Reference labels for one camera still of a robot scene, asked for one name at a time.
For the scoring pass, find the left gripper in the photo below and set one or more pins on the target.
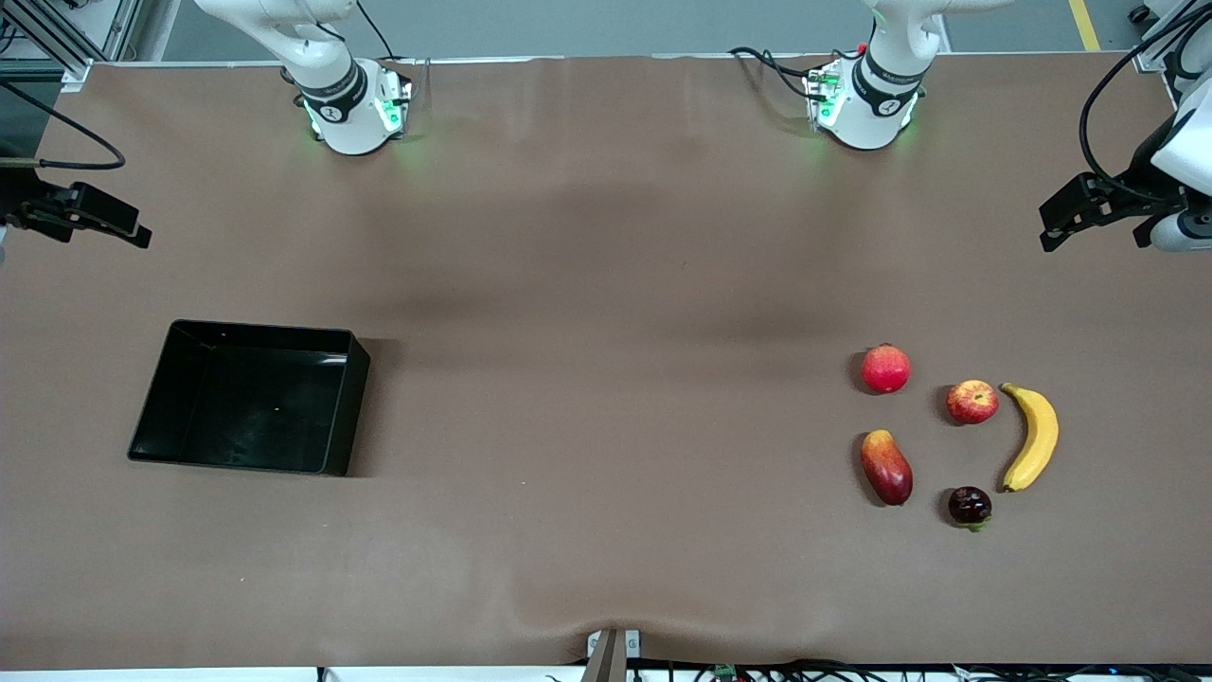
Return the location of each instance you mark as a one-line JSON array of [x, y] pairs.
[[1139, 187]]

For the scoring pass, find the yellow banana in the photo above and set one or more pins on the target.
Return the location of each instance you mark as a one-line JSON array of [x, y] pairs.
[[1039, 436]]

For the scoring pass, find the red yellow apple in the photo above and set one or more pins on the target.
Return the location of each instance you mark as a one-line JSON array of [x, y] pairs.
[[972, 403]]

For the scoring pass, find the black rectangular plastic tray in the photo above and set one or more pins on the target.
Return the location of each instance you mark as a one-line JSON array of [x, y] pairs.
[[246, 407]]

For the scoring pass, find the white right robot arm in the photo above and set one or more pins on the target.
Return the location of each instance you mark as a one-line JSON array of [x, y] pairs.
[[352, 118]]

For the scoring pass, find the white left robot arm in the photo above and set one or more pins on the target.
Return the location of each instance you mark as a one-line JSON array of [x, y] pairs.
[[866, 118]]

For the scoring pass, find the red pomegranate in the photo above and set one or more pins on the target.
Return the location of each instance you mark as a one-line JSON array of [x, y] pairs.
[[886, 369]]

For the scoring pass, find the dark purple mangosteen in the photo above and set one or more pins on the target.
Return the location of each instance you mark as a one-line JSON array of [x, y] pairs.
[[970, 506]]

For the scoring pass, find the red yellow mango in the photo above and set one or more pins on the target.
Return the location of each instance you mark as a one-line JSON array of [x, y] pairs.
[[886, 467]]

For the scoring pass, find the grey metal bracket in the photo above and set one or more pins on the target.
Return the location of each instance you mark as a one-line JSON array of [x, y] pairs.
[[611, 654]]

